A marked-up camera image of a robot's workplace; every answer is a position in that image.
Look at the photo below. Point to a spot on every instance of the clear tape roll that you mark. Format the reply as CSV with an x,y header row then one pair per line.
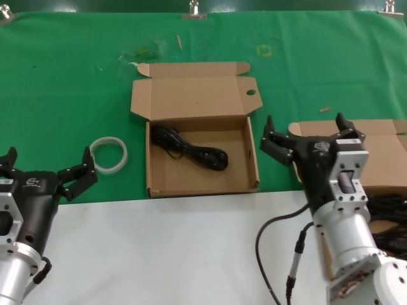
x,y
109,170

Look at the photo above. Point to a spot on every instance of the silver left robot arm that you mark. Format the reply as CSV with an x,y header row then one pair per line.
x,y
12,273

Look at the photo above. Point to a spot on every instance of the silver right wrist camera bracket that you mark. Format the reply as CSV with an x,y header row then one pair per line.
x,y
349,159

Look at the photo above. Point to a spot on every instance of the open cardboard box plain flaps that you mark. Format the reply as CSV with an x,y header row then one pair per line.
x,y
381,159

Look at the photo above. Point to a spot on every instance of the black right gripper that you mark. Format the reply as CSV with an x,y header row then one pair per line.
x,y
314,171

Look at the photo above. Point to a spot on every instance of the cardboard box with round hole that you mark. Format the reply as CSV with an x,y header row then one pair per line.
x,y
197,98

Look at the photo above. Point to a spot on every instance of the small wood chip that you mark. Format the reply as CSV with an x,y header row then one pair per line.
x,y
326,109

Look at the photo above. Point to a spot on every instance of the silver binder clip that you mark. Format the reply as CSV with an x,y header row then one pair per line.
x,y
4,14
194,15
390,9

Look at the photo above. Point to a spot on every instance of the clear plastic wrapper scrap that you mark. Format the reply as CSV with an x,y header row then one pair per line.
x,y
143,51

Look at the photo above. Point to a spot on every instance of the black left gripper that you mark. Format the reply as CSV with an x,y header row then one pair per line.
x,y
35,197

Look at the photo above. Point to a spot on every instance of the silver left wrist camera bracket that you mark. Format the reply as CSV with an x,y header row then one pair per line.
x,y
9,203

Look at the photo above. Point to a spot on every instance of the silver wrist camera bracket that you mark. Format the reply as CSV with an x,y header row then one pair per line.
x,y
349,159
9,203

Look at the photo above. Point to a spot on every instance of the thin wooden stick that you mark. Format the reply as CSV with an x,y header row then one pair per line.
x,y
180,42

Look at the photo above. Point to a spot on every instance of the green table cloth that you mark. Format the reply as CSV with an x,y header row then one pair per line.
x,y
63,95

